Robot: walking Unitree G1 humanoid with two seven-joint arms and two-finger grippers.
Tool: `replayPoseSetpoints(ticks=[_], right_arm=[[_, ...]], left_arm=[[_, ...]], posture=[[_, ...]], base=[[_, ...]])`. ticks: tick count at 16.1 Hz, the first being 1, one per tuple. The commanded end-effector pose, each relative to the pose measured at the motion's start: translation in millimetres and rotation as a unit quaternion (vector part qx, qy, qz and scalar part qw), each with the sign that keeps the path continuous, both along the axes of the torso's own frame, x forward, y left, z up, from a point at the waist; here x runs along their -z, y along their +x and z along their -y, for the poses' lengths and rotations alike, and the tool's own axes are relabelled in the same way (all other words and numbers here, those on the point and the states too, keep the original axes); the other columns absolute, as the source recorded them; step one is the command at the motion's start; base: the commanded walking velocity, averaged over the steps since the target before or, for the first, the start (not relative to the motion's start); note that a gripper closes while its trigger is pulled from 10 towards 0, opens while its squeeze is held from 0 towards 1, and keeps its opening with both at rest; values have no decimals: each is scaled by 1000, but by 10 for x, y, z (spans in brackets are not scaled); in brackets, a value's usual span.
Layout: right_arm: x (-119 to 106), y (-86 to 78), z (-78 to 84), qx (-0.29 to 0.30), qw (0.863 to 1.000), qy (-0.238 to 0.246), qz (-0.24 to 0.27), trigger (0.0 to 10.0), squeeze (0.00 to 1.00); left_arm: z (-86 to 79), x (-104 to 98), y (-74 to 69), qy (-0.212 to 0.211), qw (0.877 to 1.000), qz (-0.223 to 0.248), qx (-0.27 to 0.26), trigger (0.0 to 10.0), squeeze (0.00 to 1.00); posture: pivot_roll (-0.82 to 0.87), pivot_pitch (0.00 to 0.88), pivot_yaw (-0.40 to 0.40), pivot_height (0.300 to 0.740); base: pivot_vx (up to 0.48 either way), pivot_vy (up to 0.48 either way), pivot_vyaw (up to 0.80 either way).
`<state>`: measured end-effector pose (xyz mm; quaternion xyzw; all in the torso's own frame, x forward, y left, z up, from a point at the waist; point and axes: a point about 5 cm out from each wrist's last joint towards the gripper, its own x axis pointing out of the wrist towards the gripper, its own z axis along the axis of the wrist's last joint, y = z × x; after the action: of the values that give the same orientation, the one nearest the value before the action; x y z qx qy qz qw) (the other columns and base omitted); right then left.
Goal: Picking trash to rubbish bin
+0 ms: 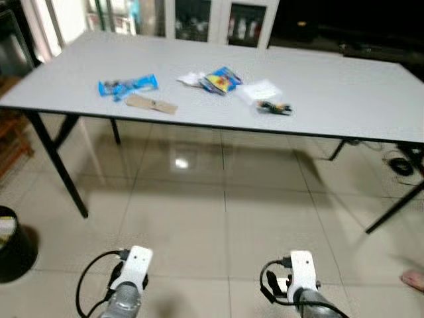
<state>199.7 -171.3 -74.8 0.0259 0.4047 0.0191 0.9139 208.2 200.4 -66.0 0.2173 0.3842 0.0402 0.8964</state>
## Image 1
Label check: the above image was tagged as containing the black coiled floor cable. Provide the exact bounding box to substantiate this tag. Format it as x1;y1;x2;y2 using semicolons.
387;147;424;179

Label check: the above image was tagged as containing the white glass door cabinet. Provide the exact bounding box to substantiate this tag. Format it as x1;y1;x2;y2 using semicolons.
164;0;280;49

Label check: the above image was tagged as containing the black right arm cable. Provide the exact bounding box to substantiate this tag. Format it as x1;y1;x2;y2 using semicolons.
259;256;294;307

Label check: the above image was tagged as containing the blue and yellow snack bag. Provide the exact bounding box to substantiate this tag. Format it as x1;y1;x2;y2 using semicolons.
199;66;243;96

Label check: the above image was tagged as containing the white crumpled paper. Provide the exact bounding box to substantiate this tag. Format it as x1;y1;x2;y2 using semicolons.
176;70;207;87

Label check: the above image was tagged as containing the blue snack wrapper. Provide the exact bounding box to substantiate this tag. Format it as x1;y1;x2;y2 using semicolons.
98;74;159;102

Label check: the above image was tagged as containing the black round rubbish bin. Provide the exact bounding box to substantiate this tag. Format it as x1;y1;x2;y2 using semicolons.
0;205;39;284

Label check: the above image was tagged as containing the small black wrapper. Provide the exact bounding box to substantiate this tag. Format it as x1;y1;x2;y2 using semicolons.
256;100;293;117

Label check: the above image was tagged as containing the person's bare foot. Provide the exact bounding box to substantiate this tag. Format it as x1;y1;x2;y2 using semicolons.
400;269;424;293

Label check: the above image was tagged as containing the brown cardboard piece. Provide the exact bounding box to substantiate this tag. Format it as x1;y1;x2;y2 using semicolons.
125;93;179;115

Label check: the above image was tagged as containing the white printed packet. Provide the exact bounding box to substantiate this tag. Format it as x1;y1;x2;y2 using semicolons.
0;216;16;252

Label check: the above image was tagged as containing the grey table with black legs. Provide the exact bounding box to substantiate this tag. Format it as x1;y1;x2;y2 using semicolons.
0;30;424;235

